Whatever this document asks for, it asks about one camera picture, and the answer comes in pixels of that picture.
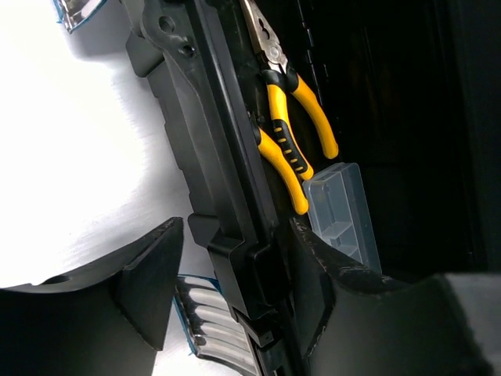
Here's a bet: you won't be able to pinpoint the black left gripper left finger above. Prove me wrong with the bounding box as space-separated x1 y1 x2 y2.
1 217 184 375

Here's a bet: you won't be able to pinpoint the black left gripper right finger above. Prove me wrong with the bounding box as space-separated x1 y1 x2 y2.
290 219 500 375

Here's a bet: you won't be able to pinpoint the black plastic toolbox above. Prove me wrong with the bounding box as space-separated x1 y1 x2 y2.
123 1 500 375

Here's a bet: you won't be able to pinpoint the yellow handled long nose pliers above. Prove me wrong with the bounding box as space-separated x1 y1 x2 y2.
240 1 339 180

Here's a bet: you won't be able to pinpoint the clear plastic parts box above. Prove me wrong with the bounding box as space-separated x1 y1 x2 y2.
303 162 382 273

